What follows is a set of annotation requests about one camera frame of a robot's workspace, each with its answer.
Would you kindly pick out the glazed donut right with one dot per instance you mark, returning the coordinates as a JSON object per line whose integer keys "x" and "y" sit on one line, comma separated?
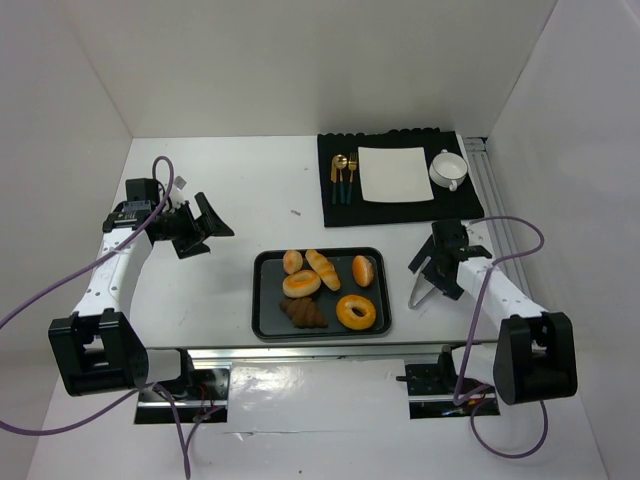
{"x": 356, "y": 312}

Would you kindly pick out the glazed donut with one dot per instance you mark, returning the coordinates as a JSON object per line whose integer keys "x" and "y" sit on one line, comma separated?
{"x": 300, "y": 284}
{"x": 356, "y": 312}

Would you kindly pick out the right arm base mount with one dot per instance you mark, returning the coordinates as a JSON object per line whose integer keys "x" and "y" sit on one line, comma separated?
{"x": 430, "y": 387}

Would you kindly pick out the white square plate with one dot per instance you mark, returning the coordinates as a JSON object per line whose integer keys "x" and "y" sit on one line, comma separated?
{"x": 394, "y": 175}

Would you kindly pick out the gold knife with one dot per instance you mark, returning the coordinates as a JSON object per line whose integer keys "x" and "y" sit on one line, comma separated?
{"x": 333, "y": 178}

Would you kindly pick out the black placemat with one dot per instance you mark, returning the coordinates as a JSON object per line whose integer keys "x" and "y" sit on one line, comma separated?
{"x": 462, "y": 204}

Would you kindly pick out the small round bun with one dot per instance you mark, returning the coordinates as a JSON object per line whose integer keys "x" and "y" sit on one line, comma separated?
{"x": 292, "y": 261}

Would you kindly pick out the glazed donut left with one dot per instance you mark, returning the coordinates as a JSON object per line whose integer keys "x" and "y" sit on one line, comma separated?
{"x": 300, "y": 284}

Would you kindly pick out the striped long bread roll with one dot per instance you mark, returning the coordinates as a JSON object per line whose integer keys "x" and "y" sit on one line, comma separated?
{"x": 323, "y": 268}

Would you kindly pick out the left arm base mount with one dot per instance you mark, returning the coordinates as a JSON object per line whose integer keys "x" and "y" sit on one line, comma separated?
{"x": 200, "y": 393}

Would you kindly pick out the white cup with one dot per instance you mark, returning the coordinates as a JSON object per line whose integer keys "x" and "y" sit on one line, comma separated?
{"x": 448, "y": 170}

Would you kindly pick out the aluminium front rail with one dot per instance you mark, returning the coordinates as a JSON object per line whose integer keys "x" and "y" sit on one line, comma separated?
{"x": 300, "y": 352}

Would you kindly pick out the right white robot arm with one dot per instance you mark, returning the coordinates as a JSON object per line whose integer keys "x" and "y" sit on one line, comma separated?
{"x": 523, "y": 351}

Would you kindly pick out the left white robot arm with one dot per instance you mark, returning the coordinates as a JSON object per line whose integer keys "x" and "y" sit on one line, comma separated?
{"x": 96, "y": 348}

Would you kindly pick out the gold spoon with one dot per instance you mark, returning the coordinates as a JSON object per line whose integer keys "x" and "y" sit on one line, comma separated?
{"x": 341, "y": 165}

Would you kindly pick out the metal tongs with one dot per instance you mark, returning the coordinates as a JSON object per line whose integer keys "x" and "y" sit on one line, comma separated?
{"x": 420, "y": 291}

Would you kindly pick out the chocolate croissant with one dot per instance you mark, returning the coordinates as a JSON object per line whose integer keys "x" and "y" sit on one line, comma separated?
{"x": 303, "y": 312}

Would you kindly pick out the round bun right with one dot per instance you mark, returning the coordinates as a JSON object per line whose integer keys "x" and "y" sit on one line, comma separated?
{"x": 363, "y": 271}

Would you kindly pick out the black baking tray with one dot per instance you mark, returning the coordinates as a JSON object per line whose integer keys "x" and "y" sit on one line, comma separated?
{"x": 270, "y": 323}

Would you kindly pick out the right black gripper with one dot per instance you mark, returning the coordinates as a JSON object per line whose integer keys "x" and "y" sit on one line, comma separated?
{"x": 437, "y": 265}

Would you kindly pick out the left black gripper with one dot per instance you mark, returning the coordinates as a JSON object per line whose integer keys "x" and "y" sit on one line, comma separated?
{"x": 191, "y": 229}

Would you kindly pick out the gold fork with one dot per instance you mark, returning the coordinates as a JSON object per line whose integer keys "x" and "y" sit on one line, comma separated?
{"x": 352, "y": 167}

